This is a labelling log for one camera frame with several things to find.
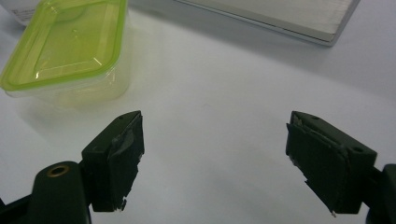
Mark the white panel with metal frame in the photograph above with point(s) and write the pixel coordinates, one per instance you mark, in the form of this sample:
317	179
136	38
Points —
280	14

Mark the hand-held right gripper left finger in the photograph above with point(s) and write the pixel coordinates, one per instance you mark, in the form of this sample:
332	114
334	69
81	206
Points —
106	174

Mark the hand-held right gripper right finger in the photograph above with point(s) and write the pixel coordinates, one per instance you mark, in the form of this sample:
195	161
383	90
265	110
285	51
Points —
323	168

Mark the clear container with green lid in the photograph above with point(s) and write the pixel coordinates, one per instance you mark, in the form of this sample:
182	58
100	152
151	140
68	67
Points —
71	46

